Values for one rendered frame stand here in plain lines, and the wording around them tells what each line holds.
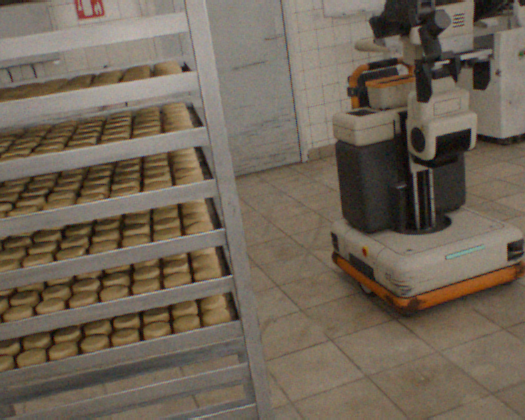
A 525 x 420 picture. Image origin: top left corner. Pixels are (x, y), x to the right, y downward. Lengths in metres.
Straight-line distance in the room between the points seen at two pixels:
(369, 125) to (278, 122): 2.56
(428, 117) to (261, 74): 2.75
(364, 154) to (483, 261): 0.66
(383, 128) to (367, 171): 0.19
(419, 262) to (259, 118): 2.83
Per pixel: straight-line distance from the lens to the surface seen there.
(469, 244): 2.72
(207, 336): 1.16
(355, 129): 2.69
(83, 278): 1.28
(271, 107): 5.17
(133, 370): 1.68
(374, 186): 2.77
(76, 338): 1.28
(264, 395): 1.21
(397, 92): 2.80
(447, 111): 2.59
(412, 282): 2.60
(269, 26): 5.13
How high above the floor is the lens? 1.34
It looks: 19 degrees down
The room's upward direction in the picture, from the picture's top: 9 degrees counter-clockwise
